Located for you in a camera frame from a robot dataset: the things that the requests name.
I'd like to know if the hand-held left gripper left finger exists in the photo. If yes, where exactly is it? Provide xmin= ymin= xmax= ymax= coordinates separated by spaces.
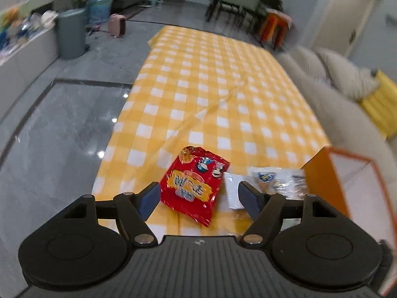
xmin=62 ymin=182 xmax=162 ymax=249

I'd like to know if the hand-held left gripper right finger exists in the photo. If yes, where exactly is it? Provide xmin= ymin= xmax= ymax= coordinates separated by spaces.
xmin=237 ymin=182 xmax=338 ymax=248

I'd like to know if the clear packet of brown bread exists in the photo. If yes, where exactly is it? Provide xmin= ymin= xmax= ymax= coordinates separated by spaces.
xmin=223 ymin=166 xmax=307 ymax=212

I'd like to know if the red snack bag yellow label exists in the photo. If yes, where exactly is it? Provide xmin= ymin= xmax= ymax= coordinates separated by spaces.
xmin=160 ymin=146 xmax=231 ymax=228

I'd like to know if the orange cardboard box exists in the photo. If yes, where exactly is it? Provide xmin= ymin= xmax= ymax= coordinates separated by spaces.
xmin=302 ymin=145 xmax=385 ymax=224

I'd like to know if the yellow checkered tablecloth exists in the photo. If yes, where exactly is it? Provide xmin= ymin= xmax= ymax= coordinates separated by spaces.
xmin=92 ymin=25 xmax=331 ymax=238

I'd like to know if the beige sofa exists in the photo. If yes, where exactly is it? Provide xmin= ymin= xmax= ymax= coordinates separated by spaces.
xmin=276 ymin=45 xmax=397 ymax=193

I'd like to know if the beige cushion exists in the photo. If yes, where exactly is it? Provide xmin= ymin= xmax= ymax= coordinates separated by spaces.
xmin=316 ymin=47 xmax=380 ymax=100

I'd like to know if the yellow cushion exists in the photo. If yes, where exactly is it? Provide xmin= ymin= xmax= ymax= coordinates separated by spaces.
xmin=358 ymin=70 xmax=397 ymax=140

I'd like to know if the orange stool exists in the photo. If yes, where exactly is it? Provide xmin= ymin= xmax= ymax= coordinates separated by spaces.
xmin=259 ymin=9 xmax=294 ymax=48

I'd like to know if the pink space heater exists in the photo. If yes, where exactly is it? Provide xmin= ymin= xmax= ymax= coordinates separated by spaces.
xmin=107 ymin=14 xmax=128 ymax=38

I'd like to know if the white low cabinet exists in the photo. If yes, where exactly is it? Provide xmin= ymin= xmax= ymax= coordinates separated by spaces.
xmin=0 ymin=26 xmax=59 ymax=118

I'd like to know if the grey trash bin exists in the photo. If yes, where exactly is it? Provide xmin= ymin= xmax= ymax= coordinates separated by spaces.
xmin=55 ymin=9 xmax=87 ymax=59

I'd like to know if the blue water bottle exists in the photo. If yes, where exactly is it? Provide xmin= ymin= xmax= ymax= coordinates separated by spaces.
xmin=86 ymin=0 xmax=113 ymax=25

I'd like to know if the white cap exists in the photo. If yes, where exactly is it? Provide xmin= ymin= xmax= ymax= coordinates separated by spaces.
xmin=40 ymin=10 xmax=59 ymax=25

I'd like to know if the white door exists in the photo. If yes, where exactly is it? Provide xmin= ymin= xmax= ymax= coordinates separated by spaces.
xmin=310 ymin=0 xmax=377 ymax=56

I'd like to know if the teddy bear poster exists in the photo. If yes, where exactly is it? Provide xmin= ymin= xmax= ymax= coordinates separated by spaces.
xmin=0 ymin=1 xmax=32 ymax=35

